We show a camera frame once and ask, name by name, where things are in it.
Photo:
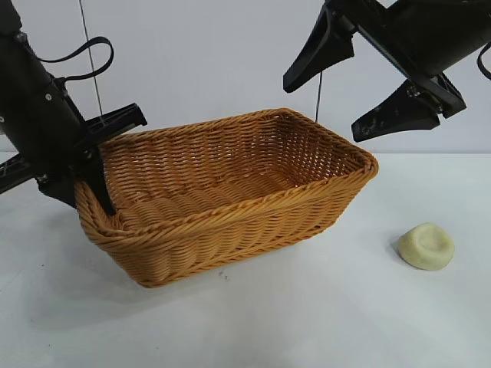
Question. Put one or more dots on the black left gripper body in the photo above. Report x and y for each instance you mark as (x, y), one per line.
(38, 107)

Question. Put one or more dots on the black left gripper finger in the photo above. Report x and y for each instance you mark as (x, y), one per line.
(59, 188)
(96, 172)

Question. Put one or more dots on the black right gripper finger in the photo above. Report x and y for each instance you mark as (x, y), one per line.
(399, 115)
(326, 53)

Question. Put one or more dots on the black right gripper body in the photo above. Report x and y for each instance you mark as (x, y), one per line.
(429, 30)

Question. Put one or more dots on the pale yellow egg yolk pastry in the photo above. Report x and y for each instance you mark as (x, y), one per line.
(426, 247)

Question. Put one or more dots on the tan woven wicker basket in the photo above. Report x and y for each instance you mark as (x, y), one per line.
(230, 230)

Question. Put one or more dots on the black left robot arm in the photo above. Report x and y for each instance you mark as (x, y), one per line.
(7, 15)

